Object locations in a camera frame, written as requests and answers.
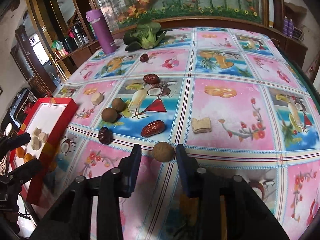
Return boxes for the large orange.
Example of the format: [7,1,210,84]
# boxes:
[15,146,25,159]

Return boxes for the smaller orange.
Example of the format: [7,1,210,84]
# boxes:
[23,153,34,163]

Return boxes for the beige biscuit chunk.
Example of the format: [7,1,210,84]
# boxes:
[30,137,42,151]
[191,117,212,134]
[38,132,48,144]

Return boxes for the beige biscuit chunk top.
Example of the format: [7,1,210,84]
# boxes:
[191,117,212,134]

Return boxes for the small brown round fruit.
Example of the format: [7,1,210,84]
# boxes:
[152,142,174,163]

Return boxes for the dark black date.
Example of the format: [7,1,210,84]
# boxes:
[98,127,113,145]

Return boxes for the tan biscuit chunk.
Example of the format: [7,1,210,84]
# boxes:
[91,92,104,106]

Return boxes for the brown kiwi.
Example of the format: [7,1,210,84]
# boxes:
[111,98,126,113]
[101,107,118,123]

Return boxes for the glossy red date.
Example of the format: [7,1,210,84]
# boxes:
[141,120,165,138]

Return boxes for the wrinkled red date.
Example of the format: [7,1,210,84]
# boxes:
[143,74,160,85]

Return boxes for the red white tray box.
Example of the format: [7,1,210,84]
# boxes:
[19,98,78,205]

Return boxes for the wooden cabinet counter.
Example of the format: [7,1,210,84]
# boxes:
[55,41,101,81]

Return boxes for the colourful fruit print tablecloth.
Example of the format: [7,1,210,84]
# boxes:
[38,28,319,239]

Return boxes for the black kettle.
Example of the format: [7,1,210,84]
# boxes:
[72,23,84,47]

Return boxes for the purple thermos bottle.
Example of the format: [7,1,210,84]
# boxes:
[86,9,117,55]

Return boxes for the small dark red date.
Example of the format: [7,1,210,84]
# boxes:
[139,54,149,62]

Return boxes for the green bok choy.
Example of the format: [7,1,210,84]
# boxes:
[123,20,172,52]

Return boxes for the purple spray bottles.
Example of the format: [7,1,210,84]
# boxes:
[283,16,295,38]

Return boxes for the glass bamboo flower partition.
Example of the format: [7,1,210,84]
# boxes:
[85,0,270,32]

